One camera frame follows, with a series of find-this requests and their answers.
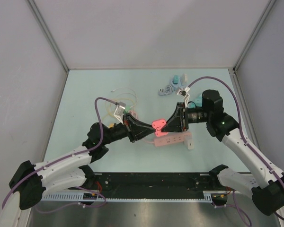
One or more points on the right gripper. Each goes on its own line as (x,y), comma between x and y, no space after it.
(176,123)

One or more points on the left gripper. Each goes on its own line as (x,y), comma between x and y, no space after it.
(131,125)

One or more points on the pink power strip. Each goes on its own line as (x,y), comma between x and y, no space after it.
(172,138)

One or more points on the pink square adapter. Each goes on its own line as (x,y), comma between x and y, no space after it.
(158,125)

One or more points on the white cube charger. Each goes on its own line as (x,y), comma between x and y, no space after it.
(189,143)

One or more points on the teal triangular power strip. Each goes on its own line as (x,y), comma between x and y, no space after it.
(198,101)

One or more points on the blue round power strip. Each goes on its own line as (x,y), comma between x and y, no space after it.
(169,89)

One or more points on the teal charger plug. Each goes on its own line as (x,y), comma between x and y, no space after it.
(176,80)

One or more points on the white square adapter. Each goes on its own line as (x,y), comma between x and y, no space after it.
(184,79)

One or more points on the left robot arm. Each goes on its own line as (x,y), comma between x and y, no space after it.
(33,181)

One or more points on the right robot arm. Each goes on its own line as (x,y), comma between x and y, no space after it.
(266,187)

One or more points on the green charger plug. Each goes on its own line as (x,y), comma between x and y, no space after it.
(127,109)

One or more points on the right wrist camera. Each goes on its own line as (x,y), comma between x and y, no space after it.
(184,92)

